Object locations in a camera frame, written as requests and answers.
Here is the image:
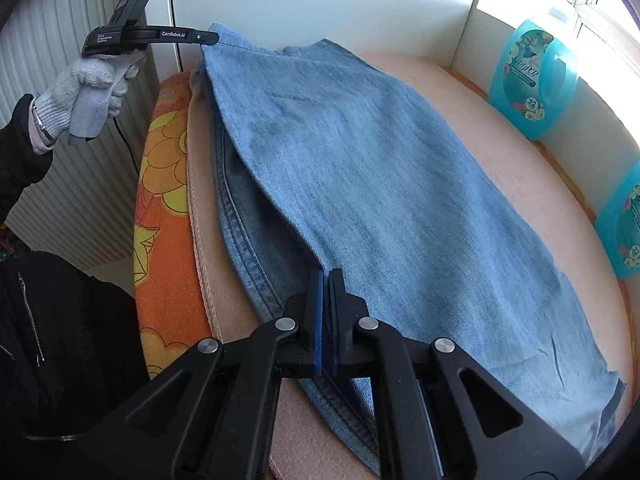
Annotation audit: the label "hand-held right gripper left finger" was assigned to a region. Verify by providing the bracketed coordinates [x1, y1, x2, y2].
[30, 267, 328, 480]

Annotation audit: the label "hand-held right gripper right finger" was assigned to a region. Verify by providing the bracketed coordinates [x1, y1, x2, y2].
[327, 267, 588, 480]

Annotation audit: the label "blue denim pants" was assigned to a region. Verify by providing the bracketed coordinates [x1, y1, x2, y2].
[200, 22, 626, 478]

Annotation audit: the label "person's left forearm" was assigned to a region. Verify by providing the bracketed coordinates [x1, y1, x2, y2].
[0, 92, 57, 221]

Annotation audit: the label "person's left hand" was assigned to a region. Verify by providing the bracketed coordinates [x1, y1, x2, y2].
[32, 54, 141, 138]

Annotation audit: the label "white ribbed radiator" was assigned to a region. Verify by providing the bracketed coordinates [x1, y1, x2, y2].
[0, 0, 166, 286]

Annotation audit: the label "white partition board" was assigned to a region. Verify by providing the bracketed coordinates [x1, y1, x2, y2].
[165, 0, 488, 68]

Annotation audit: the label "orange floral blanket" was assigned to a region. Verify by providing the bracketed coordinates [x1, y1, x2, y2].
[134, 65, 640, 381]

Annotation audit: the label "person's black jacket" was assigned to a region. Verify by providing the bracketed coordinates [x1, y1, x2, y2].
[0, 250, 151, 480]

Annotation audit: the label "pink towel mat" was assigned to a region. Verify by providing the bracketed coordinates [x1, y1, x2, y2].
[187, 50, 636, 480]

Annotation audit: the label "small blue detergent bottle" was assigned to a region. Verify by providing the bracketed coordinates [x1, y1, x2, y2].
[487, 7, 581, 142]

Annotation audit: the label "large blue detergent bottle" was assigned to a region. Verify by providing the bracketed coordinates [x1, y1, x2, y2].
[595, 160, 640, 281]

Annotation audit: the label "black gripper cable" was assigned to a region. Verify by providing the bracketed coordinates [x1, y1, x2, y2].
[111, 116, 141, 178]

